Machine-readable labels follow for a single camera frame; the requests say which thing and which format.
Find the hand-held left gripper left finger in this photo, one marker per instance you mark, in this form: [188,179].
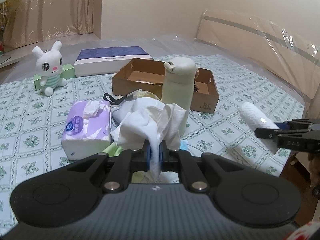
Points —
[149,156]

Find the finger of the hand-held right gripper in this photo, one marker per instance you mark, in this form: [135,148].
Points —
[291,125]
[266,132]

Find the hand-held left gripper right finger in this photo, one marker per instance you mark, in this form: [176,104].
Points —
[161,156]

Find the white towel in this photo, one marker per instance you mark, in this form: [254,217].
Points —
[252,116]

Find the blue face mask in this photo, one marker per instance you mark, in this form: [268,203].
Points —
[184,145]

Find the white cloth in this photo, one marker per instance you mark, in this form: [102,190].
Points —
[150,122]

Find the light green cloth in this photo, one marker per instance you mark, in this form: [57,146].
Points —
[112,150]

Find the cream fluffy cloth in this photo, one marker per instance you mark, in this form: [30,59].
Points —
[143,94]

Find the brown cardboard box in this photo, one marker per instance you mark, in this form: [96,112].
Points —
[140,90]

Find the purple tissue pack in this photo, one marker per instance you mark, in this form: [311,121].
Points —
[85,127]

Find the cream thermos bottle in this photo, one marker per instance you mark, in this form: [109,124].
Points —
[177,85]

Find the plastic wrapped headboard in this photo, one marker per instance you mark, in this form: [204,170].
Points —
[262,45]

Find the red patterned cloth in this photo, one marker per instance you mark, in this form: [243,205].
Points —
[305,231]

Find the blue and white flat box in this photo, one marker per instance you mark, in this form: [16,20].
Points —
[112,57]

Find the floral printed tablecloth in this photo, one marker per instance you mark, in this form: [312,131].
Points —
[37,120]

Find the light green box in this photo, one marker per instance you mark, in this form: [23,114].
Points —
[67,71]

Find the white rabbit plush toy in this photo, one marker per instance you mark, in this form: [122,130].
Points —
[50,67]

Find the beige curtain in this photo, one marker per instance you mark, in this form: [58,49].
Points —
[50,10]

